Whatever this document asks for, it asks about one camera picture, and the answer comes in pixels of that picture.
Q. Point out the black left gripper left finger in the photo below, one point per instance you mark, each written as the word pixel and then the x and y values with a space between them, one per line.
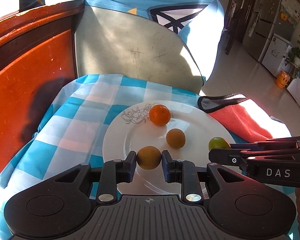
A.
pixel 63 203

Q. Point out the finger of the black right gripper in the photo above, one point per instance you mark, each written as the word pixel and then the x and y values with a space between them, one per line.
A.
pixel 228 157
pixel 270 144

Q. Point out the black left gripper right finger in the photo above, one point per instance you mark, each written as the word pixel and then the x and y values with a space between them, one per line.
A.
pixel 228 204

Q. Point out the green jujube fruit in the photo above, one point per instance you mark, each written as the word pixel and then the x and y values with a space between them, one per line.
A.
pixel 218 143

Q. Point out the brown round fruit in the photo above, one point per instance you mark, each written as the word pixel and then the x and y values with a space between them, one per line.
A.
pixel 148 157
pixel 176 138

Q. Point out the large orange tangerine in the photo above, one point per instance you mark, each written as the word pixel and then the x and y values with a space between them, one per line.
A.
pixel 159 115

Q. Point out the coral red towel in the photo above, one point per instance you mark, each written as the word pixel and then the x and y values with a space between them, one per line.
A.
pixel 243 117

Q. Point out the orange smiley bin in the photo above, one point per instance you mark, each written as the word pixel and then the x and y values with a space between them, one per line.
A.
pixel 282 79

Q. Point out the blue checkered tablecloth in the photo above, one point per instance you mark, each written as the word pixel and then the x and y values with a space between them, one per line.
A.
pixel 73 128

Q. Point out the white small fridge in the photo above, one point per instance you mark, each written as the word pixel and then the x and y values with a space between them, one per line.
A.
pixel 276 56

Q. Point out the white floral plate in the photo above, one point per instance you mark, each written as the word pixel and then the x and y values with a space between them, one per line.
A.
pixel 132 130

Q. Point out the dark wooden chair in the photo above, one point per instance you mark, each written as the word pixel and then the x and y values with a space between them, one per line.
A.
pixel 237 18

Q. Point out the silver refrigerator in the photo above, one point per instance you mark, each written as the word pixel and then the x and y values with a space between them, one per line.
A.
pixel 275 17

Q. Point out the blue grey shark cushion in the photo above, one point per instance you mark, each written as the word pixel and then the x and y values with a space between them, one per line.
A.
pixel 172 42

